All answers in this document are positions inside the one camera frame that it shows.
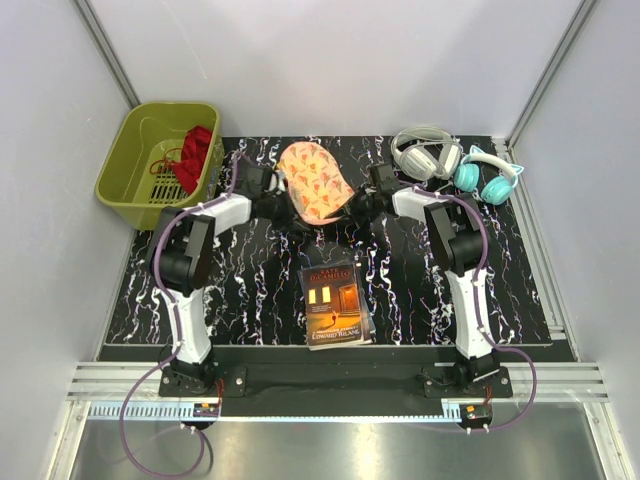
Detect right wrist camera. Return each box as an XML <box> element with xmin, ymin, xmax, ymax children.
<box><xmin>369</xmin><ymin>164</ymin><xmax>402</xmax><ymax>195</ymax></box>

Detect red bra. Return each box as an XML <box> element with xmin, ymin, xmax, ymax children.
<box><xmin>149</xmin><ymin>126</ymin><xmax>213</xmax><ymax>195</ymax></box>

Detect white grey headphones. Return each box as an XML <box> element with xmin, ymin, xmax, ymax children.
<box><xmin>391</xmin><ymin>126</ymin><xmax>463</xmax><ymax>185</ymax></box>

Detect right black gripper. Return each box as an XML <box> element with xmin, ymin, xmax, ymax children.
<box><xmin>326</xmin><ymin>187</ymin><xmax>381</xmax><ymax>228</ymax></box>

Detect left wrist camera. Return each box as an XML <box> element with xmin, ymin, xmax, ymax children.
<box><xmin>235</xmin><ymin>166</ymin><xmax>282</xmax><ymax>198</ymax></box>

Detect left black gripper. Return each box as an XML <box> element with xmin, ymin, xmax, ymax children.
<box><xmin>260</xmin><ymin>187</ymin><xmax>308</xmax><ymax>233</ymax></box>

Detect aluminium frame rail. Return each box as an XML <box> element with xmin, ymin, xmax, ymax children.
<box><xmin>61</xmin><ymin>351</ymin><xmax>634</xmax><ymax>479</ymax></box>

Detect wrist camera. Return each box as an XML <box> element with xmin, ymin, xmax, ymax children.
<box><xmin>369</xmin><ymin>164</ymin><xmax>402</xmax><ymax>195</ymax></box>
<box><xmin>235</xmin><ymin>166</ymin><xmax>282</xmax><ymax>198</ymax></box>

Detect orange paperback book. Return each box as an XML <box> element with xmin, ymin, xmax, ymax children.
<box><xmin>299</xmin><ymin>261</ymin><xmax>375</xmax><ymax>351</ymax></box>

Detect olive green plastic basket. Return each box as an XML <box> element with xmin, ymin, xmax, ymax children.
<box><xmin>95</xmin><ymin>102</ymin><xmax>224</xmax><ymax>231</ymax></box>

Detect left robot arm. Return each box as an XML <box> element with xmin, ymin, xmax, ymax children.
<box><xmin>147</xmin><ymin>166</ymin><xmax>300</xmax><ymax>396</ymax></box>

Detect pink patterned mesh laundry bag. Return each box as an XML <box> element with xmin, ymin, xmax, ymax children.
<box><xmin>277</xmin><ymin>141</ymin><xmax>354</xmax><ymax>226</ymax></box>

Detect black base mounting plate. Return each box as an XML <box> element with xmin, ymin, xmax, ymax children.
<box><xmin>159</xmin><ymin>345</ymin><xmax>514</xmax><ymax>419</ymax></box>

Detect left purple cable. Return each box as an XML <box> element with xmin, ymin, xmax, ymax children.
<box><xmin>117</xmin><ymin>152</ymin><xmax>256</xmax><ymax>476</ymax></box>

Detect teal cat-ear headphones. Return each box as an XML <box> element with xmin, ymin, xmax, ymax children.
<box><xmin>453</xmin><ymin>145</ymin><xmax>524</xmax><ymax>206</ymax></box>

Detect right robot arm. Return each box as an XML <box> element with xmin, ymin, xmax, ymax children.
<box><xmin>332</xmin><ymin>164</ymin><xmax>500</xmax><ymax>397</ymax></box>

